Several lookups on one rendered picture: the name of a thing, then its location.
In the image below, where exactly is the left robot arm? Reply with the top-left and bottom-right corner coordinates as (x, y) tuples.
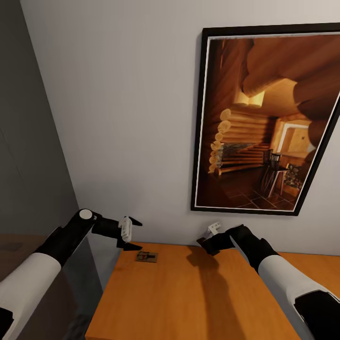
(0, 209), (143, 340)

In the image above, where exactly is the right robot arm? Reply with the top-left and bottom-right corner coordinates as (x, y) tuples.
(202, 222), (340, 340)

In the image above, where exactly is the mousetrap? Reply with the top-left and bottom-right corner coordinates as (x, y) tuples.
(135, 251), (158, 263)
(196, 237), (220, 257)

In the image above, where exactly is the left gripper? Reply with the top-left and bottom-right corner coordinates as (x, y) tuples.
(104, 217), (143, 251)

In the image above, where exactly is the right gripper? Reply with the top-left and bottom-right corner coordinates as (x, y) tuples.
(202, 233), (226, 254)

